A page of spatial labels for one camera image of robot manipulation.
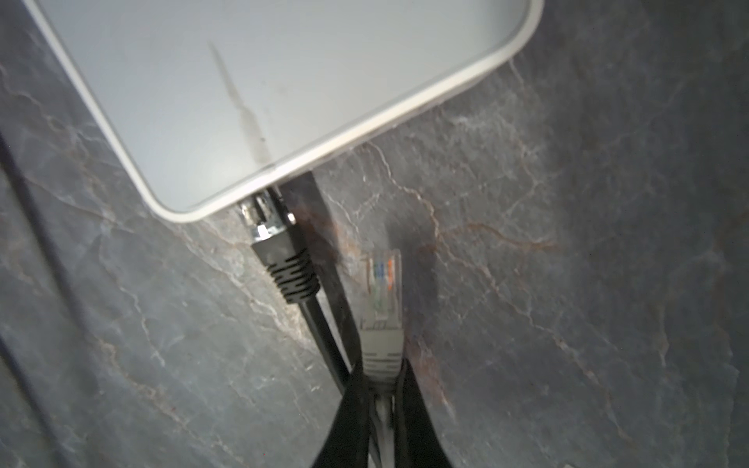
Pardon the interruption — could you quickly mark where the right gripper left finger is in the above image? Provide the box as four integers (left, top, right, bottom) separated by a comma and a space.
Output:
312, 360, 371, 468

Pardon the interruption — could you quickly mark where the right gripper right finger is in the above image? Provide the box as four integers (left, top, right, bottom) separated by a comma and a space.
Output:
393, 359, 453, 468

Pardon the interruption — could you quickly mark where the black ethernet cable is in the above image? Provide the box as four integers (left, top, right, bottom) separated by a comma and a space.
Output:
235, 186, 384, 468

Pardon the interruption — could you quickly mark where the white network switch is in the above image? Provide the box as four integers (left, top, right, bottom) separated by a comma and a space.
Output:
25, 1, 544, 223

